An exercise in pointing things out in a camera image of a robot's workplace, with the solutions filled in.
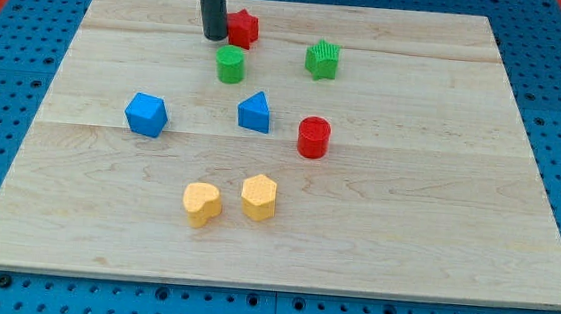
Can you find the red star block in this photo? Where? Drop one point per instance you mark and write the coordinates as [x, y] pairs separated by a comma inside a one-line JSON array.
[[243, 29]]

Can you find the red cylinder block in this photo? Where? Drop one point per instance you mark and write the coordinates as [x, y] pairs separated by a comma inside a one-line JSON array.
[[313, 137]]

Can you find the green cylinder block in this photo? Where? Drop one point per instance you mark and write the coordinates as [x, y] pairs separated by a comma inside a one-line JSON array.
[[230, 61]]

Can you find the yellow heart block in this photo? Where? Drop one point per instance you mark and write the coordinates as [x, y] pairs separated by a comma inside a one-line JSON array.
[[201, 202]]

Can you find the yellow hexagon block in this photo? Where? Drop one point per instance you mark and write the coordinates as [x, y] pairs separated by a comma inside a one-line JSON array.
[[259, 197]]

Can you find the green star block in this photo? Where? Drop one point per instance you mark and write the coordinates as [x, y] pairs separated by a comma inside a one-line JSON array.
[[321, 60]]

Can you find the light wooden board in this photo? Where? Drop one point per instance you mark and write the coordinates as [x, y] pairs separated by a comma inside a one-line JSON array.
[[429, 190]]

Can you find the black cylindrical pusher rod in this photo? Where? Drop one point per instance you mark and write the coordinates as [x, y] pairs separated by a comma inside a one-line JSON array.
[[214, 19]]

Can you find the blue triangle block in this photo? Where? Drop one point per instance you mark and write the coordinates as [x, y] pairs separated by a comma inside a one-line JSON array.
[[254, 114]]

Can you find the blue cube block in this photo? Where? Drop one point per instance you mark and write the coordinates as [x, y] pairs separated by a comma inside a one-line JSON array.
[[146, 115]]

